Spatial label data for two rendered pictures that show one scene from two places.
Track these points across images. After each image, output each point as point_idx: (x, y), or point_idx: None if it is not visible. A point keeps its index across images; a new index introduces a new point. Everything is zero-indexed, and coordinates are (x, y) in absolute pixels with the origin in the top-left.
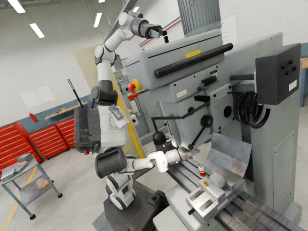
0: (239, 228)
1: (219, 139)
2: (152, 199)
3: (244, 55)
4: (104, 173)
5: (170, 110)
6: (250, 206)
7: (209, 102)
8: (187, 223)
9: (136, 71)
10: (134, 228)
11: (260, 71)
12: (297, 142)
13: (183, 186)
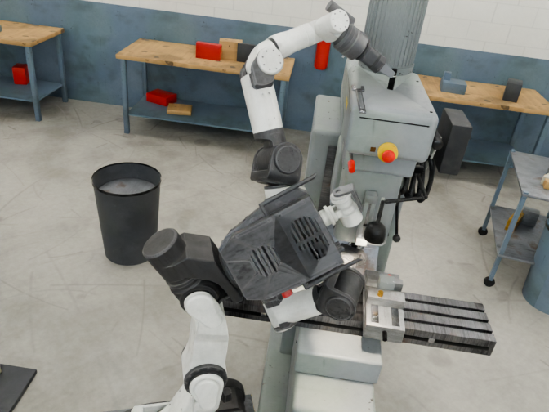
0: (425, 326)
1: (328, 229)
2: (228, 399)
3: None
4: (356, 306)
5: (373, 187)
6: (415, 302)
7: None
8: (364, 364)
9: (403, 134)
10: None
11: (453, 139)
12: None
13: (320, 324)
